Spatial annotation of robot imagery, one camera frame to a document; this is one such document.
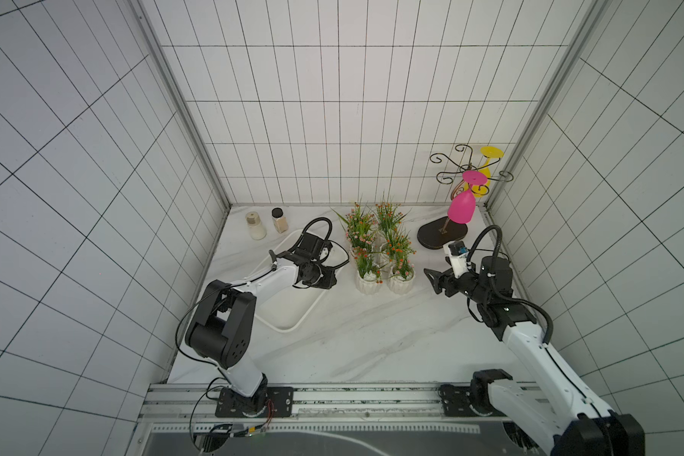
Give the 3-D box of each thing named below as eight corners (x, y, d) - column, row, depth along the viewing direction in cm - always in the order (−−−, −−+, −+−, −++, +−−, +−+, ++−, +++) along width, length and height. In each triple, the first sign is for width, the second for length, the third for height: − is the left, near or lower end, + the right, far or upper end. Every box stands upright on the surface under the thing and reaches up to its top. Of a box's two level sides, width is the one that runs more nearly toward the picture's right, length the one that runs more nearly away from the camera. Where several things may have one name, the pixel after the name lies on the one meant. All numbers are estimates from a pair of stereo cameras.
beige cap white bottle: (250, 239, 110) (243, 223, 103) (254, 228, 114) (247, 211, 106) (265, 239, 110) (259, 223, 103) (268, 228, 114) (262, 211, 106)
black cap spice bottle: (275, 233, 112) (270, 218, 105) (277, 222, 115) (272, 207, 108) (287, 233, 112) (283, 218, 105) (289, 222, 115) (285, 207, 108)
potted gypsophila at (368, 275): (357, 295, 94) (358, 275, 84) (352, 263, 102) (353, 241, 92) (382, 293, 95) (386, 273, 84) (375, 261, 103) (379, 239, 93)
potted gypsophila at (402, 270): (388, 294, 95) (393, 273, 84) (383, 255, 106) (388, 232, 95) (410, 294, 95) (419, 273, 84) (404, 255, 106) (411, 232, 95)
